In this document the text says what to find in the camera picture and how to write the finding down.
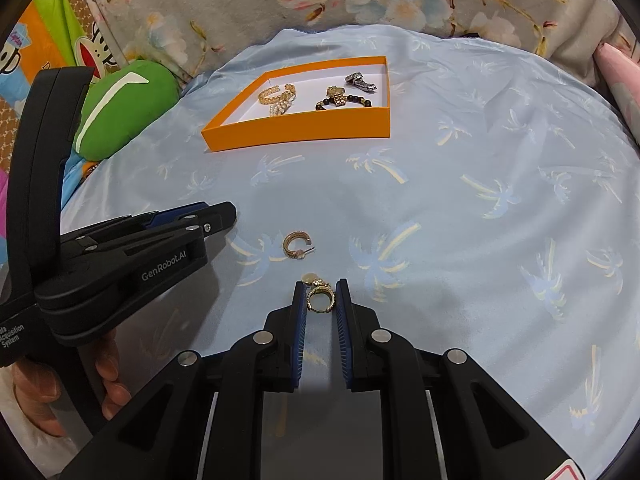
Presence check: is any white pearl bracelet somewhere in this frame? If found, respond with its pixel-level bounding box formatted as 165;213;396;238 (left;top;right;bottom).
269;92;296;117

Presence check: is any dark bead bracelet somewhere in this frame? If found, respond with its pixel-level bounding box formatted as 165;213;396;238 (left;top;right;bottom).
314;94;374;111

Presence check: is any person's left hand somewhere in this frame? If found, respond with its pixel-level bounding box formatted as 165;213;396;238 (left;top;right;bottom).
10;329;132;437

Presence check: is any gold pearl earring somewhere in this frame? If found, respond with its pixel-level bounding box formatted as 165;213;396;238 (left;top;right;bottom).
301;271;335;314

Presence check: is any rose gold hoop earring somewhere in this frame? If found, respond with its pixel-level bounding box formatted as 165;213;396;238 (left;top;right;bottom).
282;231;317;260

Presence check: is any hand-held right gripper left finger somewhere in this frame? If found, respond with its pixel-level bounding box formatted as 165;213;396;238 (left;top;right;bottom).
60;281;309;480

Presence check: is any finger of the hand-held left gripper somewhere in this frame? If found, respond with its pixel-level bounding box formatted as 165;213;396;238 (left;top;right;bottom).
61;201;212;244
74;202;238;254

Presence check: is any gold chain bracelet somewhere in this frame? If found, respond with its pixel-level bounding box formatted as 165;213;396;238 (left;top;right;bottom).
258;83;297;106

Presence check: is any blue palm print sheet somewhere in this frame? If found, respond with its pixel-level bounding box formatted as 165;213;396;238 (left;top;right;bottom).
60;24;640;480

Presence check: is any pink pillow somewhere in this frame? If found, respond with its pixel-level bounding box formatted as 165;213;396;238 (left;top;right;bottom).
594;41;640;138

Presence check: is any colourful cartoon printed blanket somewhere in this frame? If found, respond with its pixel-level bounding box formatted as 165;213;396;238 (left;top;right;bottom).
0;0;126;196

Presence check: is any green pillow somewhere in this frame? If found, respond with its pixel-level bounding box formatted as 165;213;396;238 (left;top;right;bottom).
73;59;181;162

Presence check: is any grey floral blanket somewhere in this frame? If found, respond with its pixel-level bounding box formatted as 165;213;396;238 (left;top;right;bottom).
82;0;640;86

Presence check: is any orange cardboard box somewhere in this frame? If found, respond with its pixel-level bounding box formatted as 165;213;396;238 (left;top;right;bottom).
201;56;391;152

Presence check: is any silver wristwatch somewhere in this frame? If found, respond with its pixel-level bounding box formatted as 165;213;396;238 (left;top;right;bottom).
344;73;379;94

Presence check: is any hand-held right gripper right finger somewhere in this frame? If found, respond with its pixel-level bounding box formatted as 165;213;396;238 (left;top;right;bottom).
335;279;587;480

